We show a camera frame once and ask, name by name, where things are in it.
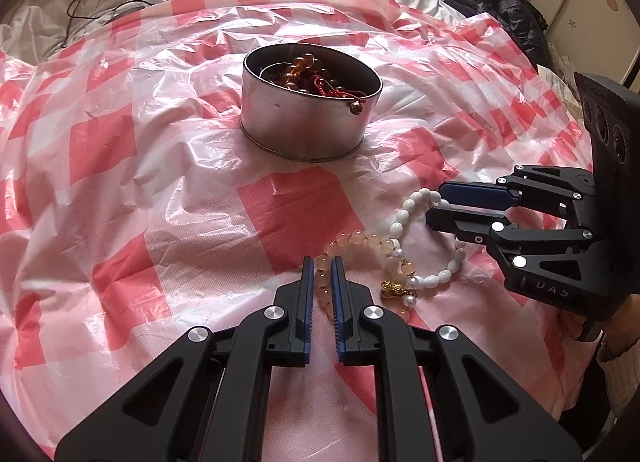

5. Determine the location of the round silver metal tin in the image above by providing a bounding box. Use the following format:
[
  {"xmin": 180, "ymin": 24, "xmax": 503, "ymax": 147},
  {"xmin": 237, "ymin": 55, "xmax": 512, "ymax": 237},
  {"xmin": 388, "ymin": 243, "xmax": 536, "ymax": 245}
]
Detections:
[{"xmin": 241, "ymin": 43, "xmax": 383, "ymax": 162}]

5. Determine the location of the pink bead charm bracelet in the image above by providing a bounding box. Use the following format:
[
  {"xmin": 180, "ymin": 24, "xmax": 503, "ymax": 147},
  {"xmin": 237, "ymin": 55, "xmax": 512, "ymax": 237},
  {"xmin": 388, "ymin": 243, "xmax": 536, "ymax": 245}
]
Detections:
[{"xmin": 313, "ymin": 230, "xmax": 420, "ymax": 323}]

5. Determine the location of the white bead bracelet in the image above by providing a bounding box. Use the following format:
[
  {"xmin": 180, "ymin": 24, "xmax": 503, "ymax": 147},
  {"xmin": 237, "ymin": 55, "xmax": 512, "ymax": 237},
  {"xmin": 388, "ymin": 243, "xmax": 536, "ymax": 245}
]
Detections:
[{"xmin": 387, "ymin": 186, "xmax": 468, "ymax": 291}]

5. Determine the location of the red white checkered plastic sheet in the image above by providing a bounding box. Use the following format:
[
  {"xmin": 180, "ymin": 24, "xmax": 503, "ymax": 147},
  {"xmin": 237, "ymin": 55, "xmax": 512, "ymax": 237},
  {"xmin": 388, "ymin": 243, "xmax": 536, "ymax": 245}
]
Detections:
[{"xmin": 1, "ymin": 0, "xmax": 591, "ymax": 453}]

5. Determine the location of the black puffy jacket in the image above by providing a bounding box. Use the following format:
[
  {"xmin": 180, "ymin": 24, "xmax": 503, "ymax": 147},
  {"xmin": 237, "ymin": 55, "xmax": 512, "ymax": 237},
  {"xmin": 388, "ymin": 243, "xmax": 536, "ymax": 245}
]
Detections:
[{"xmin": 444, "ymin": 0, "xmax": 552, "ymax": 68}]

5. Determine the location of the amber bead bracelet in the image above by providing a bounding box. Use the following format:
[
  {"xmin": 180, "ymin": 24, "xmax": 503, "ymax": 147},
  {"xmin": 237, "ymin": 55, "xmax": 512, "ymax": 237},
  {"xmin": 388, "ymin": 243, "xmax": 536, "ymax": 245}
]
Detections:
[{"xmin": 261, "ymin": 53, "xmax": 352, "ymax": 93}]

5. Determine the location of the white knit sleeve forearm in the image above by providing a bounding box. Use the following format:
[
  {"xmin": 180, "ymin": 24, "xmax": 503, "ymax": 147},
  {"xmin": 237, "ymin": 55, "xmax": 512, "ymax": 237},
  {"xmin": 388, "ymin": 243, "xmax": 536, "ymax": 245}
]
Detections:
[{"xmin": 597, "ymin": 340, "xmax": 640, "ymax": 419}]

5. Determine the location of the right hand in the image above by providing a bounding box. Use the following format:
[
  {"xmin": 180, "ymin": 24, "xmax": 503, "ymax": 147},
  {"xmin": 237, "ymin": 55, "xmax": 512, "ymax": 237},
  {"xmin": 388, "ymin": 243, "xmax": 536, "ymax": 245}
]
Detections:
[{"xmin": 599, "ymin": 294, "xmax": 639, "ymax": 364}]

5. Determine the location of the red cord bead bracelet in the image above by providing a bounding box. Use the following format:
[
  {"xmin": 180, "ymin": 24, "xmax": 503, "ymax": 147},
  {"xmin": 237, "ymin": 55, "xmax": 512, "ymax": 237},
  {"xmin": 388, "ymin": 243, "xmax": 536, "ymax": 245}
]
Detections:
[{"xmin": 309, "ymin": 81, "xmax": 371, "ymax": 116}]

